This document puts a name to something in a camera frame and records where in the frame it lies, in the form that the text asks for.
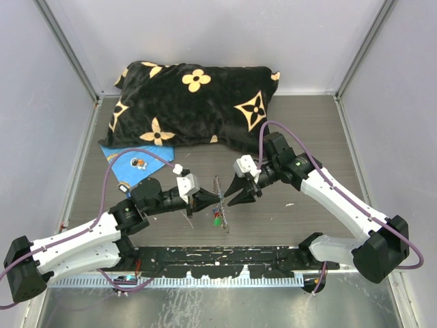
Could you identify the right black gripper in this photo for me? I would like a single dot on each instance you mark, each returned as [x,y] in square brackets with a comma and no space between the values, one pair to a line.
[244,196]

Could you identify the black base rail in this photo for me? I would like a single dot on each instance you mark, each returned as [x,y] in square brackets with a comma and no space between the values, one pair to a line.
[216,262]

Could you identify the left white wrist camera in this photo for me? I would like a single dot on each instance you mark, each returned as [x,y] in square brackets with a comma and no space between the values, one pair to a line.
[187,183]

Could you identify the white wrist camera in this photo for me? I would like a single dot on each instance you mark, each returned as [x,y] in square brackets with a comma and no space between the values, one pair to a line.
[246,165]
[187,183]

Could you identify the black floral plush pillow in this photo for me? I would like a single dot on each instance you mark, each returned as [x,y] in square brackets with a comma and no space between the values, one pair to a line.
[190,105]

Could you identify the white slotted cable duct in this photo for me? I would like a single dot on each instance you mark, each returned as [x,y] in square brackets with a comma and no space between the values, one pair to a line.
[242,281]

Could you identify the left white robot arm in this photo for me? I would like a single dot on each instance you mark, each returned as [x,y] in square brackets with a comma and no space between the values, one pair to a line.
[102,243]

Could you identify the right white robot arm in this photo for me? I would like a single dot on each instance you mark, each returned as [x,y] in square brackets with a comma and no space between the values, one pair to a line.
[379,243]

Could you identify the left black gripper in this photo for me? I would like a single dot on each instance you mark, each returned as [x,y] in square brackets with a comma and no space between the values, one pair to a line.
[200,201]

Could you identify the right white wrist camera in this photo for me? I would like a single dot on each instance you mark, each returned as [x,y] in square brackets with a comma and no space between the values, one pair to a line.
[246,165]

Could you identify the blue cartoon cloth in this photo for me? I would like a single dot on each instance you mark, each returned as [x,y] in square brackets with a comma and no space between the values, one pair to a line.
[134,166]

